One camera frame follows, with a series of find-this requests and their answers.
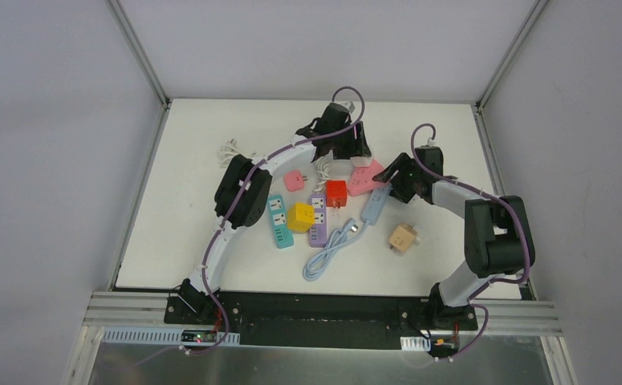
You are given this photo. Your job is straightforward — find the small pink plug adapter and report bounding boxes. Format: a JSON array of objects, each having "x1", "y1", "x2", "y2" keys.
[{"x1": 283, "y1": 170, "x2": 307, "y2": 193}]

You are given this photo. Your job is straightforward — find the white coiled cable middle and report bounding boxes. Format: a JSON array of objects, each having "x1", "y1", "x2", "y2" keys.
[{"x1": 313, "y1": 159, "x2": 333, "y2": 193}]

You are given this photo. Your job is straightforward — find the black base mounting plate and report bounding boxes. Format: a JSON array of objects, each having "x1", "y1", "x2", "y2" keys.
[{"x1": 164, "y1": 290, "x2": 478, "y2": 350}]

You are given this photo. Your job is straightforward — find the beige cube adapter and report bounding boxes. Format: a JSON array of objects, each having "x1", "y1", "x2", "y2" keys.
[{"x1": 388, "y1": 223, "x2": 422, "y2": 253}]

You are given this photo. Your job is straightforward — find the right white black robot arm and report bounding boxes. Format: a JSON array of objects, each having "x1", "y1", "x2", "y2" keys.
[{"x1": 373, "y1": 145, "x2": 535, "y2": 329}]

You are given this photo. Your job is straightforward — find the light blue power strip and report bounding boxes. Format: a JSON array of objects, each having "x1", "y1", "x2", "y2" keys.
[{"x1": 360, "y1": 184, "x2": 392, "y2": 225}]

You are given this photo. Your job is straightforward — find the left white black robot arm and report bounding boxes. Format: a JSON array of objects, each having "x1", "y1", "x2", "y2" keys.
[{"x1": 177, "y1": 101, "x2": 371, "y2": 325}]

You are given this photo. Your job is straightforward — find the white coiled cable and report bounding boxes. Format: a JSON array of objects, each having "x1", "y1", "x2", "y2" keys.
[
  {"x1": 313, "y1": 159, "x2": 333, "y2": 193},
  {"x1": 218, "y1": 139, "x2": 266, "y2": 168}
]

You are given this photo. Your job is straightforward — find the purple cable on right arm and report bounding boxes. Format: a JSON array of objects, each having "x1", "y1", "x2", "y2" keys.
[{"x1": 410, "y1": 124, "x2": 532, "y2": 363}]

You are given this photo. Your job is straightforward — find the aluminium frame rail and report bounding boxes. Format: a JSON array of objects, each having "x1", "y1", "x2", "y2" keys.
[{"x1": 83, "y1": 291, "x2": 563, "y2": 337}]

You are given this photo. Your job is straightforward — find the teal power strip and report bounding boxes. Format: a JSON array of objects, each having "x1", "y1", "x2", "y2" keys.
[{"x1": 267, "y1": 195, "x2": 294, "y2": 249}]

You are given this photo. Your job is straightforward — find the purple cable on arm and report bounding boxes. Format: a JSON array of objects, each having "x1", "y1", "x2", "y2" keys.
[
  {"x1": 410, "y1": 124, "x2": 532, "y2": 363},
  {"x1": 198, "y1": 86, "x2": 367, "y2": 356}
]

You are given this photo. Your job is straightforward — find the light blue coiled cable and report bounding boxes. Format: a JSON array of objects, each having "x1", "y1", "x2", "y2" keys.
[{"x1": 303, "y1": 217, "x2": 370, "y2": 282}]

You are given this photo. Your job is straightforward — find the yellow cube adapter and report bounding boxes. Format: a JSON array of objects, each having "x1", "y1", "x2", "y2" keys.
[{"x1": 287, "y1": 202, "x2": 315, "y2": 233}]

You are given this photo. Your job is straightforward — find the white cube adapter with picture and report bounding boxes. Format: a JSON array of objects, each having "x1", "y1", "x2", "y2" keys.
[{"x1": 350, "y1": 156, "x2": 373, "y2": 168}]

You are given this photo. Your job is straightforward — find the red cube adapter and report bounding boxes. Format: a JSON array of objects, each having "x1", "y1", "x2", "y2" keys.
[{"x1": 325, "y1": 180, "x2": 348, "y2": 209}]

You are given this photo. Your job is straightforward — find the purple power strip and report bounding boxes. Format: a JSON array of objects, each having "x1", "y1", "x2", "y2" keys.
[{"x1": 308, "y1": 193, "x2": 327, "y2": 248}]

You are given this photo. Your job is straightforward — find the pink triangular power socket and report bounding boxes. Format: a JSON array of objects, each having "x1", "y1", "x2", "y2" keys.
[{"x1": 347, "y1": 160, "x2": 384, "y2": 197}]

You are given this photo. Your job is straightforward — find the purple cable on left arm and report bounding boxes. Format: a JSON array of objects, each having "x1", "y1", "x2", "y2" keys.
[{"x1": 198, "y1": 86, "x2": 367, "y2": 356}]

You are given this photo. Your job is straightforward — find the white coiled cable left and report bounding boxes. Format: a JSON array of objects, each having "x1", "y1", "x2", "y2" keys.
[{"x1": 218, "y1": 139, "x2": 266, "y2": 168}]

